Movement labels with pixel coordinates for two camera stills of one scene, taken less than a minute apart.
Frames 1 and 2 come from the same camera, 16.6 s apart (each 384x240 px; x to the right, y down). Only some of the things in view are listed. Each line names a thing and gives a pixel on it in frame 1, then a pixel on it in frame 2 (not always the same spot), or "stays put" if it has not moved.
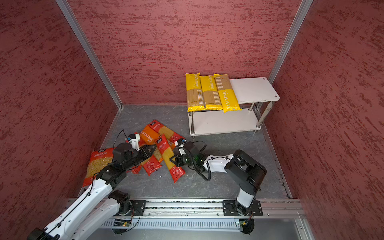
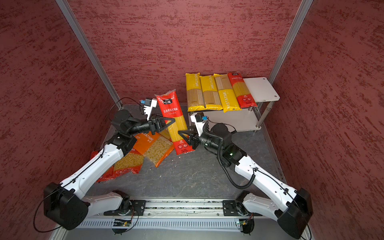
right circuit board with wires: [248, 225] stays put
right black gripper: [178, 161] to [194, 138]
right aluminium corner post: [296, 24] stays put
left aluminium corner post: [93, 57] stays put
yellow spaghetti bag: [210, 92] stays put
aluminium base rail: [211, 209] stays put
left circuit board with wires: [120, 226] stays put
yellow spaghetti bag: [229, 101] stays put
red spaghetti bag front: [152, 165] to [169, 105]
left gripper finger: [149, 149] to [163, 122]
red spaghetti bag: [176, 172] to [244, 98]
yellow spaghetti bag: [195, 100] stays put
